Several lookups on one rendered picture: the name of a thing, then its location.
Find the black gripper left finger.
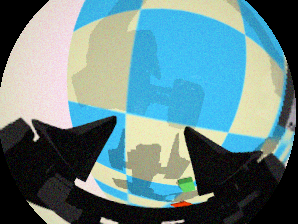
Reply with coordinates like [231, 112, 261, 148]
[31, 116, 117, 183]

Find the flat green block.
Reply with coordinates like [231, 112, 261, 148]
[178, 177, 196, 193]

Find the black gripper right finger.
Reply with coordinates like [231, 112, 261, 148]
[184, 127, 262, 196]

